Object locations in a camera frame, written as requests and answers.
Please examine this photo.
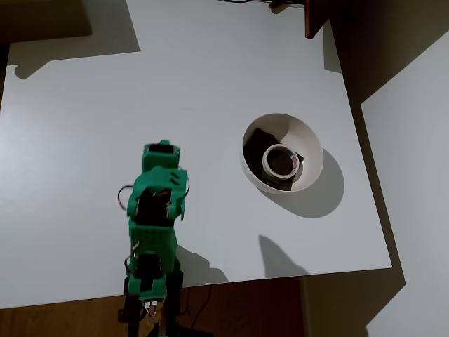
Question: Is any white masking tape roll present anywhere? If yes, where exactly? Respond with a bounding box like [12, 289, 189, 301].
[262, 143, 303, 178]

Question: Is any dark folded cloth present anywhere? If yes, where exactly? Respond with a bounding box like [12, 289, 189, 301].
[243, 127, 304, 192]

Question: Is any black table clamp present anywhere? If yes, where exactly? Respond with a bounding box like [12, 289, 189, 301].
[121, 277, 141, 324]
[170, 270, 185, 315]

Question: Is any white round bowl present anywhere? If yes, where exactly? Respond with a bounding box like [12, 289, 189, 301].
[239, 112, 324, 194]

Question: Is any dark rectangular box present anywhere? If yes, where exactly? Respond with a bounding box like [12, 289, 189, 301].
[0, 0, 94, 45]

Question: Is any reddish brown wooden board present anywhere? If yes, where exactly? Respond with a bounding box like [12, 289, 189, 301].
[304, 0, 333, 39]

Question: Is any black servo cable loop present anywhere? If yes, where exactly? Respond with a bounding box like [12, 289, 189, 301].
[116, 185, 136, 211]

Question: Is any thin black hanging cable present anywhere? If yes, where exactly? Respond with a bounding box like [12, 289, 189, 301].
[189, 284, 213, 319]

